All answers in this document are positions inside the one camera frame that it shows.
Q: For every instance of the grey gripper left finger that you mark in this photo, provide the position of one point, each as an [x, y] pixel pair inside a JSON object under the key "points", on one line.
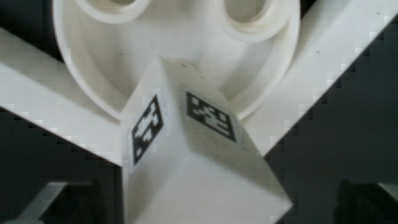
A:
{"points": [[30, 215]]}

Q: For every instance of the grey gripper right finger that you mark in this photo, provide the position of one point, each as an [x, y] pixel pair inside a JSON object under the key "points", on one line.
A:
{"points": [[389, 188]]}

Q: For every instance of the white stool leg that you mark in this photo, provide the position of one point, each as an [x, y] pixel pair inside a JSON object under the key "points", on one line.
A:
{"points": [[197, 180]]}

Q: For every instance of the white round stool seat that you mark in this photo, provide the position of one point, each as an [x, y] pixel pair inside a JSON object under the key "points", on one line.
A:
{"points": [[231, 36]]}

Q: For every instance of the white U-shaped obstacle fence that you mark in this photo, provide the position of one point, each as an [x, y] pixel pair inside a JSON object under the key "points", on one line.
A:
{"points": [[43, 97]]}

